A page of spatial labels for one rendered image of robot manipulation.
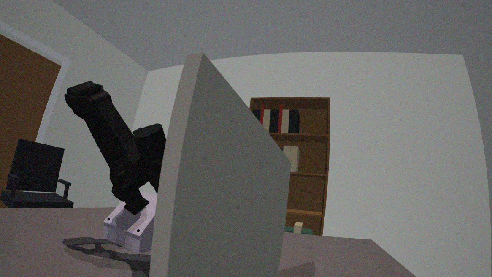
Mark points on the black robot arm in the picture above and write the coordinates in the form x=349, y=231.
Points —
x=133, y=158

